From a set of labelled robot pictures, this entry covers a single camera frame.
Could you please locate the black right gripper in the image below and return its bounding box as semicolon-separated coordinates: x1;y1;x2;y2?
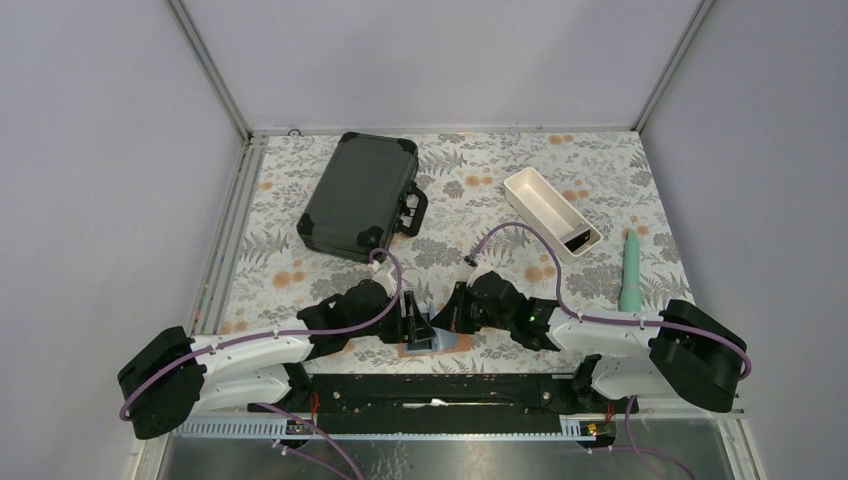
431;282;513;335

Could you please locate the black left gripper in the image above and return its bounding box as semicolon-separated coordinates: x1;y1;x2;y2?
348;291;435;344

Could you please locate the white rectangular plastic tray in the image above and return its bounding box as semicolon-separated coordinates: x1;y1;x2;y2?
503;167;603;262

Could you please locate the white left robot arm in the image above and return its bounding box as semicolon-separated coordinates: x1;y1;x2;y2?
117;280;436;440

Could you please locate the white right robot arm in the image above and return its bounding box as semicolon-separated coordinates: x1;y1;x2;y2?
431;271;748;413

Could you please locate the black card in tray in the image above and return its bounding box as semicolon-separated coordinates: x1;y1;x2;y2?
561;228;593;255

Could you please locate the floral patterned table mat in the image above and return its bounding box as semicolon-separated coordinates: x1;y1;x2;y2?
204;132;692;333

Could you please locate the black hard carrying case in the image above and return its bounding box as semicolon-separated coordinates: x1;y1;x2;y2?
296;132;429;263

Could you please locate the mint green cylindrical tube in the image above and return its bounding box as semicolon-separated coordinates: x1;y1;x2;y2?
618;230;643;312

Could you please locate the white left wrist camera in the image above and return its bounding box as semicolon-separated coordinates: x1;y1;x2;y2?
369;261;397;295

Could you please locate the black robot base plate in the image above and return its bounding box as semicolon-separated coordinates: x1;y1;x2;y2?
248;366;628;420

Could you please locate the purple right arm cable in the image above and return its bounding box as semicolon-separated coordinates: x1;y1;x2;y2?
465;221;754;382

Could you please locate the perforated metal cable tray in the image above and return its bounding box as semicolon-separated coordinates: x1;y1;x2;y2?
174;408;616;442

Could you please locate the aluminium frame rail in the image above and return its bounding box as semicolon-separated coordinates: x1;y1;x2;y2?
167;1;267;335

